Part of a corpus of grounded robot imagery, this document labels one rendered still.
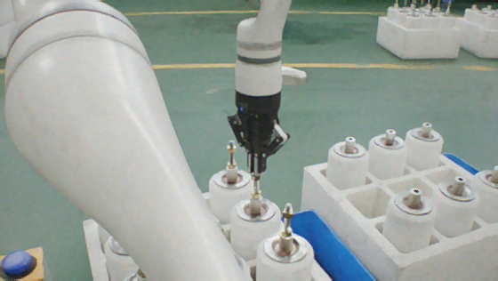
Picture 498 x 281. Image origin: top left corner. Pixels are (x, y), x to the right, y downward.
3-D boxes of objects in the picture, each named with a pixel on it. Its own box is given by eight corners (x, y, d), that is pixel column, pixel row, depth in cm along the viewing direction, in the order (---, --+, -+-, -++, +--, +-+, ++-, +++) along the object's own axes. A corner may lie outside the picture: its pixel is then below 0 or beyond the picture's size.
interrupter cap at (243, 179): (235, 167, 97) (235, 164, 97) (257, 181, 92) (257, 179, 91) (206, 179, 93) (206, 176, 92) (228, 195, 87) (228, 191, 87)
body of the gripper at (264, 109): (223, 83, 71) (224, 134, 76) (261, 96, 66) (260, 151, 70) (255, 72, 76) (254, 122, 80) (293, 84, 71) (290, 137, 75)
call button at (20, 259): (33, 275, 58) (29, 264, 57) (4, 282, 57) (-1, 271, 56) (33, 257, 61) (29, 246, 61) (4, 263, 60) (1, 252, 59)
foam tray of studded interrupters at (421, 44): (457, 58, 263) (462, 30, 255) (401, 59, 258) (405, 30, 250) (426, 42, 298) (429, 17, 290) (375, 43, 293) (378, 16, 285)
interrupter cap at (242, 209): (281, 220, 80) (281, 216, 80) (241, 227, 78) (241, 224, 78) (268, 196, 87) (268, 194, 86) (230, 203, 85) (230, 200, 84)
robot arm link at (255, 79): (309, 84, 73) (310, 48, 70) (262, 100, 66) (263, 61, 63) (269, 71, 79) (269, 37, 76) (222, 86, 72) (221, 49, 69)
